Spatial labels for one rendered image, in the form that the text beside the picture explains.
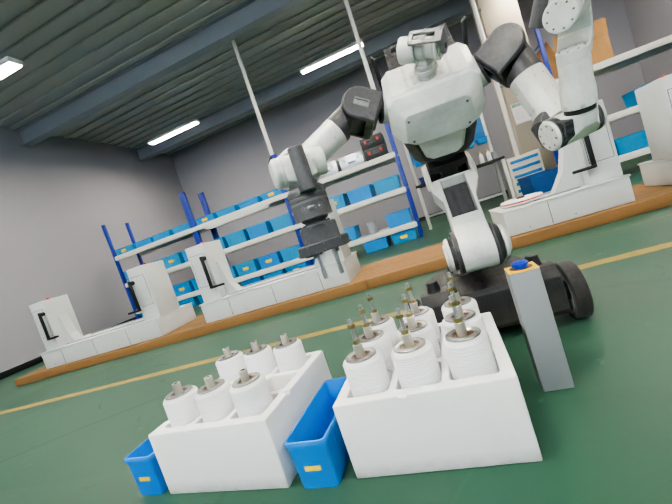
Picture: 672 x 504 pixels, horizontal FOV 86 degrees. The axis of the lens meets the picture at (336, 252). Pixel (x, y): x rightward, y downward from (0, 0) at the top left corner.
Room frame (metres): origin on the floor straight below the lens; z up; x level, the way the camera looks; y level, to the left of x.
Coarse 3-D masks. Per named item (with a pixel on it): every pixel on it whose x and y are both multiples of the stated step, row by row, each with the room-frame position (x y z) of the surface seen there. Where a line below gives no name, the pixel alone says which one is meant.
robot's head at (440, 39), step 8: (416, 32) 0.94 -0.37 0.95; (424, 32) 0.92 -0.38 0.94; (432, 32) 0.92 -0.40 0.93; (440, 32) 0.90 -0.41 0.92; (408, 40) 0.94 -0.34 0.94; (416, 40) 0.93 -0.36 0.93; (424, 40) 0.92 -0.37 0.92; (432, 40) 0.91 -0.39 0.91; (440, 40) 0.90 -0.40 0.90; (440, 48) 0.92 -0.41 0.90; (440, 56) 0.94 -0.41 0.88
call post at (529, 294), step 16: (528, 272) 0.85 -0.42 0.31; (512, 288) 0.87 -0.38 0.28; (528, 288) 0.86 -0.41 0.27; (544, 288) 0.85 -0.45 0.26; (528, 304) 0.86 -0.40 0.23; (544, 304) 0.85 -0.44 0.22; (528, 320) 0.86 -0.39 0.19; (544, 320) 0.85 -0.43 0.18; (528, 336) 0.87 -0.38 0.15; (544, 336) 0.85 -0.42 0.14; (544, 352) 0.86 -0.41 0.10; (560, 352) 0.85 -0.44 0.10; (544, 368) 0.86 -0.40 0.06; (560, 368) 0.85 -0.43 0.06; (544, 384) 0.86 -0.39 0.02; (560, 384) 0.85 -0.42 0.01
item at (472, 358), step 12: (480, 336) 0.72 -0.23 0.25; (444, 348) 0.75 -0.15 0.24; (456, 348) 0.72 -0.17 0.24; (468, 348) 0.71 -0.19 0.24; (480, 348) 0.71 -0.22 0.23; (456, 360) 0.73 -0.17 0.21; (468, 360) 0.71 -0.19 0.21; (480, 360) 0.71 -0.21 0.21; (492, 360) 0.73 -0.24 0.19; (456, 372) 0.74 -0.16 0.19; (468, 372) 0.72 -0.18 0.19; (480, 372) 0.71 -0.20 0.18; (492, 372) 0.72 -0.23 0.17
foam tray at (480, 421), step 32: (448, 384) 0.71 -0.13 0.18; (480, 384) 0.68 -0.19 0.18; (512, 384) 0.67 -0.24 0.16; (352, 416) 0.77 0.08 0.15; (384, 416) 0.75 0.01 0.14; (416, 416) 0.73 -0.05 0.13; (448, 416) 0.71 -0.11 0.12; (480, 416) 0.69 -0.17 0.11; (512, 416) 0.67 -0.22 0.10; (352, 448) 0.78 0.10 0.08; (384, 448) 0.75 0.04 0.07; (416, 448) 0.73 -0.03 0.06; (448, 448) 0.71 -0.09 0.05; (480, 448) 0.69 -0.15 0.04; (512, 448) 0.68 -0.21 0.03
